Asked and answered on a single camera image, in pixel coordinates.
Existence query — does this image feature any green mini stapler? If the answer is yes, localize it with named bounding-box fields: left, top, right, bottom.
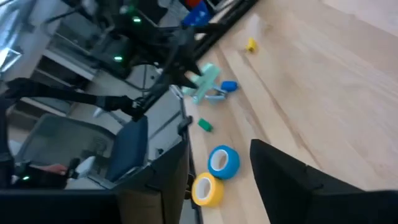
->
left=197, top=117, right=215, bottom=133

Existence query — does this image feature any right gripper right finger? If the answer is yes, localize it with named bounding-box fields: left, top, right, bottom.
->
left=249, top=138, right=365, bottom=224

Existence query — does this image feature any blue mini stapler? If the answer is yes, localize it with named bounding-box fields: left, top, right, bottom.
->
left=220, top=80, right=239, bottom=93

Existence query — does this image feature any grey mesh office chair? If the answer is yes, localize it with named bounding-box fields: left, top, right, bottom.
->
left=14, top=113, right=150, bottom=190

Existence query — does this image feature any light blue staple remover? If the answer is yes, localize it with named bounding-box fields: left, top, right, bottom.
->
left=205, top=86, right=229, bottom=105

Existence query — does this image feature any mint green stapler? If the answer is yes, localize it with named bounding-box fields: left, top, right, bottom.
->
left=182, top=62, right=223, bottom=105

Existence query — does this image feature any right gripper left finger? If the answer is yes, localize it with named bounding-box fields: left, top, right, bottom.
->
left=114, top=139, right=191, bottom=224

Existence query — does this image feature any yellow mini stapler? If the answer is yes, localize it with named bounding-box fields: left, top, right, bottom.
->
left=245, top=37, right=258, bottom=53

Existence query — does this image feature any yellow tape roll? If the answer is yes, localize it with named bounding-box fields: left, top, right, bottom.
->
left=191, top=172, right=224, bottom=208

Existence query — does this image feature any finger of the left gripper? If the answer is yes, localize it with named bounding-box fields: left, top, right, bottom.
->
left=182, top=55, right=203, bottom=75
left=170, top=72, right=200, bottom=88

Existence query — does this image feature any blue plastic crate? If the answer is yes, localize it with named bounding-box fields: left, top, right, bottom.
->
left=182, top=1, right=212, bottom=27

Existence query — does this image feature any silver aluminium bracket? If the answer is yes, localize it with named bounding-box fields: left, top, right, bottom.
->
left=169, top=83, right=185, bottom=101

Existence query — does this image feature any person's hand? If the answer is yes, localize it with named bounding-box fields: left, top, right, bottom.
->
left=39, top=163, right=68, bottom=177

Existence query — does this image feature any blue tape roll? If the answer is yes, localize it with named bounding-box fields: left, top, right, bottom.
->
left=207, top=144, right=241, bottom=180

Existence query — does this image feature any grey metal cabinet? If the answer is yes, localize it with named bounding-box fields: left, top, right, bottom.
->
left=40, top=12, right=103, bottom=82

